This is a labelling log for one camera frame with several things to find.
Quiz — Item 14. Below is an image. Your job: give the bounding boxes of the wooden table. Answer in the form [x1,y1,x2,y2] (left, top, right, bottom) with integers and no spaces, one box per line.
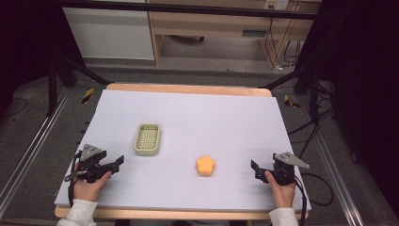
[55,82,310,220]

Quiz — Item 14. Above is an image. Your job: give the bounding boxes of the hanging cables under desk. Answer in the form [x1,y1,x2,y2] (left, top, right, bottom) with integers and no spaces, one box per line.
[263,8,303,71]

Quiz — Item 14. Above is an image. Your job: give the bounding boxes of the metal floor rail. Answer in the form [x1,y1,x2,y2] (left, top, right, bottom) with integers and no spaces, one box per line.
[298,96,366,226]
[0,88,73,218]

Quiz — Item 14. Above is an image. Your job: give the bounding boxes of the yellow black striped tape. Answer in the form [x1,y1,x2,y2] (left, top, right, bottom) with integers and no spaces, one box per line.
[81,88,95,105]
[283,94,301,109]

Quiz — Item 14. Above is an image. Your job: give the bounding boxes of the white power strip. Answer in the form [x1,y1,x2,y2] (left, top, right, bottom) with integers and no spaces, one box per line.
[263,0,289,10]

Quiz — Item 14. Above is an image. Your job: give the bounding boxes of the black horizontal frame bar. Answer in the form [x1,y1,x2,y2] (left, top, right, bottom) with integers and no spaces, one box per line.
[59,0,318,21]

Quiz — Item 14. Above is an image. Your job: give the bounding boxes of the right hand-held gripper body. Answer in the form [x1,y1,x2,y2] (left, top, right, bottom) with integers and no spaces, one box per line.
[266,152,311,186]

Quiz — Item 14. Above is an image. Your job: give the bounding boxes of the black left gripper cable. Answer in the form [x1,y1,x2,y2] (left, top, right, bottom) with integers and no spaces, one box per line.
[67,152,80,208]

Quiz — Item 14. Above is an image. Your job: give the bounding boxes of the pale green slotted soap dish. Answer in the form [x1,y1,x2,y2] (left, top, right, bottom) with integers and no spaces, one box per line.
[134,122,162,157]

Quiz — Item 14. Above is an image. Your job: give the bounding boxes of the black curtain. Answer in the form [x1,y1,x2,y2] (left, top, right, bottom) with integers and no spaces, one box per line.
[0,0,87,115]
[295,0,399,218]

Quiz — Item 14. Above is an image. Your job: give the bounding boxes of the light wooden desk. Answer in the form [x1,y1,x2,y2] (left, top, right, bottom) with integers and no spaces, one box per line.
[146,0,322,69]

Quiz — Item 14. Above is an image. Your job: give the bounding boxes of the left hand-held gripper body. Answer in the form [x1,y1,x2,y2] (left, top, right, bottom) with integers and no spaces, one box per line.
[64,143,108,184]

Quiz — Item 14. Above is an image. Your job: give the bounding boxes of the black metal stand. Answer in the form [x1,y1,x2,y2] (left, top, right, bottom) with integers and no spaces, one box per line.
[46,56,113,118]
[258,68,322,121]

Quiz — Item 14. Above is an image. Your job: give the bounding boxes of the white table cover sheet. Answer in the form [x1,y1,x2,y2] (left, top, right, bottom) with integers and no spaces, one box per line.
[54,89,312,212]

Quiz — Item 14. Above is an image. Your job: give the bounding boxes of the orange flower-shaped soap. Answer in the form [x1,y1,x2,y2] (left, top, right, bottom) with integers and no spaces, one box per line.
[195,154,216,177]

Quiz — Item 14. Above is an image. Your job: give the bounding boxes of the person's left hand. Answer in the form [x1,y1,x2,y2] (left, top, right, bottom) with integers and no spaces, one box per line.
[73,170,113,202]

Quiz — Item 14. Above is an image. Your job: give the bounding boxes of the person's right hand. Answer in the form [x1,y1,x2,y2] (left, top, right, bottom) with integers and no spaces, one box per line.
[263,169,296,209]

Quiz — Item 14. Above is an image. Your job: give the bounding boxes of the black floor cables bundle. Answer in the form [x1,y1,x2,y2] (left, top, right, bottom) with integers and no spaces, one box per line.
[286,80,337,159]

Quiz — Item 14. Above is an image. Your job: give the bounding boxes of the black looped floor cable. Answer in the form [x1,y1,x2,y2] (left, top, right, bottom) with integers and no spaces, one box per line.
[300,172,335,207]

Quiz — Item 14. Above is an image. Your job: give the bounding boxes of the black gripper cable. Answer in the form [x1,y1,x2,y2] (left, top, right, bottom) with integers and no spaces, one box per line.
[67,152,80,208]
[293,174,309,226]

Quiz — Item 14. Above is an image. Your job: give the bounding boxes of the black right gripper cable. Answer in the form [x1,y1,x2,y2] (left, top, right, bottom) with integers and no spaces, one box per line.
[293,174,309,226]

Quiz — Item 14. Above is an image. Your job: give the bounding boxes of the white cabinet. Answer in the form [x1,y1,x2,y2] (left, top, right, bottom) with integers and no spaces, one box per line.
[62,7,155,60]

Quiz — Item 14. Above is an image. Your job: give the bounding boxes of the thin black floor cable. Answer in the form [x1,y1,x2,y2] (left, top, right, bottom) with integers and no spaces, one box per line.
[0,97,29,118]

